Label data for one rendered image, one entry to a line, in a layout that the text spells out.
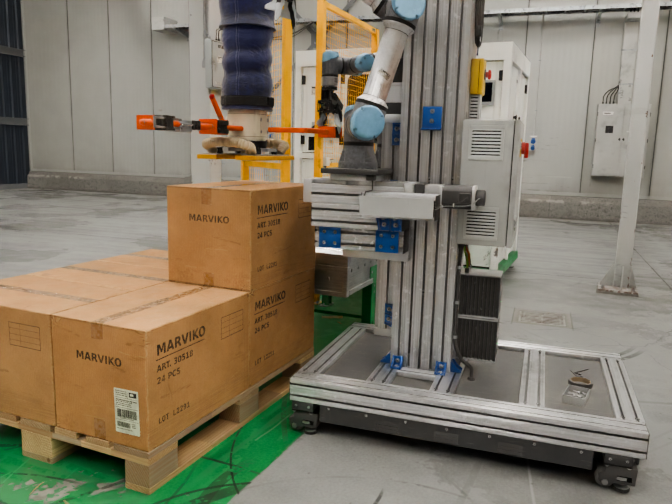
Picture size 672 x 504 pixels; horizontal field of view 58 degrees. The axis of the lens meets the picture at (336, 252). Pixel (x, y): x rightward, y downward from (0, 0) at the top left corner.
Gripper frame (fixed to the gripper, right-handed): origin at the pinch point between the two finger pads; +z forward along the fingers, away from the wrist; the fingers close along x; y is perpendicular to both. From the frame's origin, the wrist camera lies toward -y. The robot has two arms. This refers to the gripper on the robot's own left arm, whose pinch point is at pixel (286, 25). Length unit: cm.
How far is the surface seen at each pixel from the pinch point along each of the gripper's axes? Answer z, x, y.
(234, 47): 1.0, -32.8, 37.6
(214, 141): 39, -24, 42
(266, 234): 76, -23, 18
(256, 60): 6.0, -35.4, 28.9
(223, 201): 63, -12, 31
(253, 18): -10.2, -33.9, 29.5
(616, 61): -117, -956, -186
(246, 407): 145, -9, 19
